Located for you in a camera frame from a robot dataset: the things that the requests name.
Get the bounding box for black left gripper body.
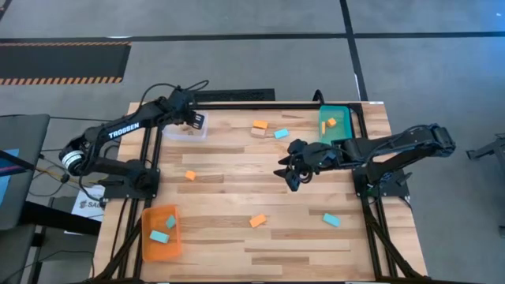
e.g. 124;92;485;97
169;88;196;119

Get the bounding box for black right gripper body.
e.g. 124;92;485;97
301;142;340;172

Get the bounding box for clear plastic bin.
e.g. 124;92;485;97
162;114;209;142

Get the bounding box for teal plastic bin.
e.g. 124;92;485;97
317;104;354;145

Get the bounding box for black floor vent grille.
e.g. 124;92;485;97
178;88;276;103

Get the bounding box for black hazard-striped floor mat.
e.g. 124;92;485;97
0;41;132;86

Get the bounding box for white printed paper sign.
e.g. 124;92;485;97
71;185;106;222

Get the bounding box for orange plastic bin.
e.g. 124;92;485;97
140;204;183;263

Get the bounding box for gray box furniture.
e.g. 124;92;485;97
0;114;51;232

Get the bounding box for black furniture beam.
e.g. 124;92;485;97
19;200;102;237

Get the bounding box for black stand leg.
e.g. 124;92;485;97
466;133;505;161

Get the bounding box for blue flat panel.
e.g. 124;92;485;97
0;148;20;207

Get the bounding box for black metal table frame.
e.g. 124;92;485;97
94;103;425;283

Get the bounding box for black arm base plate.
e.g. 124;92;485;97
103;167;161;200
352;166;410;198

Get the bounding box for yellow cable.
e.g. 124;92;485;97
35;166;80;185

